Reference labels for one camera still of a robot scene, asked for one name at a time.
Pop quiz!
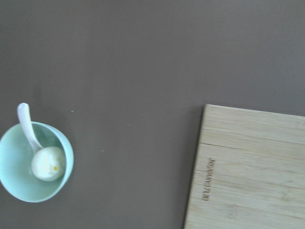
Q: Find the pale green bowl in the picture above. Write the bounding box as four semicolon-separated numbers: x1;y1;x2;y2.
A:
0;122;74;203

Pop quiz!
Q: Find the bamboo cutting board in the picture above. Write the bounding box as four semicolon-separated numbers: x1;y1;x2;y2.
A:
184;104;305;229

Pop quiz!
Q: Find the white ceramic spoon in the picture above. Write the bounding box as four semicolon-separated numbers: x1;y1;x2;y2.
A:
17;103;42;154

